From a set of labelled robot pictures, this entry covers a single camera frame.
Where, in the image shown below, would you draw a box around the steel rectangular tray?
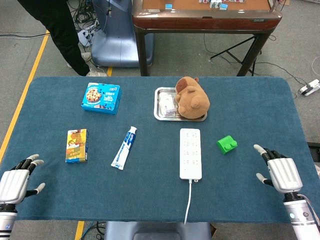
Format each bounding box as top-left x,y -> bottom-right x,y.
154,86 -> 208,122

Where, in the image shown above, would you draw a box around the grey robot chassis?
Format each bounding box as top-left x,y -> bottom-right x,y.
103,221 -> 213,240

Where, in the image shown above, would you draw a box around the white plastic device with cable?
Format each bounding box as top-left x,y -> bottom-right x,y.
298,78 -> 320,97

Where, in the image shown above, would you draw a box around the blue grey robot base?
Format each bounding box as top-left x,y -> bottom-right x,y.
91,0 -> 155,68

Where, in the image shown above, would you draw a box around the clear plastic clip box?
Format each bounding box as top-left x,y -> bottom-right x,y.
159,91 -> 179,116

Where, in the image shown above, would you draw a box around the green toy building block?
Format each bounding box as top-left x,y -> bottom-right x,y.
216,135 -> 239,156

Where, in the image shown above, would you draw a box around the brown mahjong table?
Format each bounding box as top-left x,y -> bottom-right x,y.
131,0 -> 283,77

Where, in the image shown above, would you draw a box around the white blue toothpaste tube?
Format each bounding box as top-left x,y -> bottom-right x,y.
110,126 -> 138,171

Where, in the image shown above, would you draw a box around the white power strip cable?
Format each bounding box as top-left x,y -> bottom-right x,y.
183,181 -> 193,225

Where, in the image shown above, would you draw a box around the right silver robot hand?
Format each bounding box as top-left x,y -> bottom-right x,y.
253,143 -> 304,195

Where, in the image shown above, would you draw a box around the person in black clothes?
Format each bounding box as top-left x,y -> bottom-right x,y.
17,0 -> 108,78

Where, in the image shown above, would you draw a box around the blue felt table cloth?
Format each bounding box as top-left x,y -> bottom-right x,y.
0,76 -> 316,224

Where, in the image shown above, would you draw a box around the yellow cartoon carton box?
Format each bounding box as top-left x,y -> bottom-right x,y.
65,128 -> 90,164

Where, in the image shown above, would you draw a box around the tangled floor cables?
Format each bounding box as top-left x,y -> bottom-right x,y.
71,0 -> 107,48

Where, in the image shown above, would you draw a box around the brown capybara plush toy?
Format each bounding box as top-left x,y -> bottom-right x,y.
174,77 -> 211,119

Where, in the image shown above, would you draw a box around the blue cookie box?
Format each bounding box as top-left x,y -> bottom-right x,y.
80,82 -> 123,116

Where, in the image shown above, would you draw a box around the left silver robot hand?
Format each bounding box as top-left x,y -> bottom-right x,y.
0,153 -> 46,207

